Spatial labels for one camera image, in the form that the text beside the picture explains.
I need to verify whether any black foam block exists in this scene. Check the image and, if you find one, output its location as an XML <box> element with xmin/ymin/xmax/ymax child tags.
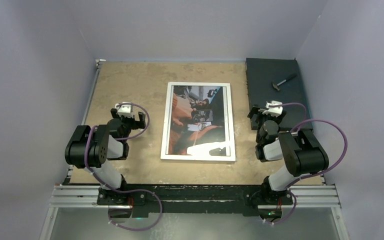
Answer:
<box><xmin>245</xmin><ymin>58</ymin><xmax>311</xmax><ymax>131</ymax></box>

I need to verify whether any white wooden picture frame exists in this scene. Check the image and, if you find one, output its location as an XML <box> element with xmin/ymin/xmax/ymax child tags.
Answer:
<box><xmin>160</xmin><ymin>81</ymin><xmax>237</xmax><ymax>163</ymax></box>

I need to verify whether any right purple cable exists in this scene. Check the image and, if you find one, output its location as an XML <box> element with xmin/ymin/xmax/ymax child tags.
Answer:
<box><xmin>261</xmin><ymin>102</ymin><xmax>349</xmax><ymax>227</ymax></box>

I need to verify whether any aluminium rail frame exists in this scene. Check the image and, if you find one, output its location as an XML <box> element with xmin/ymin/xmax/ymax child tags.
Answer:
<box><xmin>42</xmin><ymin>61</ymin><xmax>349</xmax><ymax>240</ymax></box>

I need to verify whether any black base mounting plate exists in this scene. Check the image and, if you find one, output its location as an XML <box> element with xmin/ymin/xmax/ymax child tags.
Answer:
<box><xmin>97</xmin><ymin>183</ymin><xmax>293</xmax><ymax>218</ymax></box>

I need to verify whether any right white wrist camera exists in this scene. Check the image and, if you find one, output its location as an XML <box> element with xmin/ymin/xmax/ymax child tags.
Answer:
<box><xmin>262</xmin><ymin>100</ymin><xmax>283</xmax><ymax>117</ymax></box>

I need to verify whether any small hammer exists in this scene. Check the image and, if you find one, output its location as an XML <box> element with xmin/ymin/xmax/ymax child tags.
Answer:
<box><xmin>272</xmin><ymin>73</ymin><xmax>297</xmax><ymax>92</ymax></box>

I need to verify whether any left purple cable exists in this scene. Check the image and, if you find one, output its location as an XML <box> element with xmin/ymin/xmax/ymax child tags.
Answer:
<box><xmin>83</xmin><ymin>101</ymin><xmax>164</xmax><ymax>232</ymax></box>

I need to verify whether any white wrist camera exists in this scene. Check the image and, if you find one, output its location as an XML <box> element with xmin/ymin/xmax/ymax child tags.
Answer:
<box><xmin>262</xmin><ymin>100</ymin><xmax>283</xmax><ymax>117</ymax></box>
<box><xmin>115</xmin><ymin>102</ymin><xmax>135</xmax><ymax>118</ymax></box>

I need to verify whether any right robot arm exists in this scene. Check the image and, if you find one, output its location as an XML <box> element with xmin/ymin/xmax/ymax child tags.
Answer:
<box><xmin>247</xmin><ymin>101</ymin><xmax>329</xmax><ymax>204</ymax></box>

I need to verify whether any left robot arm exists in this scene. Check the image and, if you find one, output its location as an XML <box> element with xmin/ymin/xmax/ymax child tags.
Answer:
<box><xmin>64</xmin><ymin>105</ymin><xmax>149</xmax><ymax>205</ymax></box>

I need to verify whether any purple cable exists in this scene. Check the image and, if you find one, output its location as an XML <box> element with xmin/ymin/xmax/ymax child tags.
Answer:
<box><xmin>83</xmin><ymin>101</ymin><xmax>164</xmax><ymax>232</ymax></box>
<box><xmin>261</xmin><ymin>102</ymin><xmax>349</xmax><ymax>227</ymax></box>

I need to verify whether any printed photo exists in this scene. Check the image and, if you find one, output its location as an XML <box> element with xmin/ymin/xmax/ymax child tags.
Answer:
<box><xmin>167</xmin><ymin>85</ymin><xmax>230</xmax><ymax>157</ymax></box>

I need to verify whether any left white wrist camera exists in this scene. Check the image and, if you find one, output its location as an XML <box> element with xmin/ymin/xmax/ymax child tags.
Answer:
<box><xmin>115</xmin><ymin>102</ymin><xmax>135</xmax><ymax>118</ymax></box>

